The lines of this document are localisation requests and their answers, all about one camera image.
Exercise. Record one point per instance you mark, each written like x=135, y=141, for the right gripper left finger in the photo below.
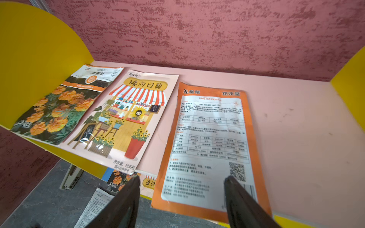
x=122, y=210

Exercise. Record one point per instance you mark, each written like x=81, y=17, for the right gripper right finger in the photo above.
x=242, y=210

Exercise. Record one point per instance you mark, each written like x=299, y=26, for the white seed bag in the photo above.
x=97, y=203

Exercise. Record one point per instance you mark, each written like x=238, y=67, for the sunflower shop seed bag top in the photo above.
x=119, y=125

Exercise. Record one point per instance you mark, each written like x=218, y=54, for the orange bordered seed bag top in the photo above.
x=212, y=137

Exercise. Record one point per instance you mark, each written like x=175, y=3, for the marigold seed bag lower shelf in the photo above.
x=116, y=180

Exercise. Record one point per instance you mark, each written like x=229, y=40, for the marigold seed bag shelf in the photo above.
x=53, y=118
x=116, y=180

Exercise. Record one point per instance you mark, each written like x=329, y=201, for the sunflower seed bag lower left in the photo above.
x=147, y=186

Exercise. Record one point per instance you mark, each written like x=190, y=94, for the yellow shelf unit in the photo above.
x=312, y=150

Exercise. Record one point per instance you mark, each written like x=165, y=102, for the marigold seed bag top shelf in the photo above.
x=53, y=118

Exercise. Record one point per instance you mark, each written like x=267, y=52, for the stapler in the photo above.
x=71, y=177

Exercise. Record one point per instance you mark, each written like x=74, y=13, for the left aluminium corner post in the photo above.
x=41, y=4

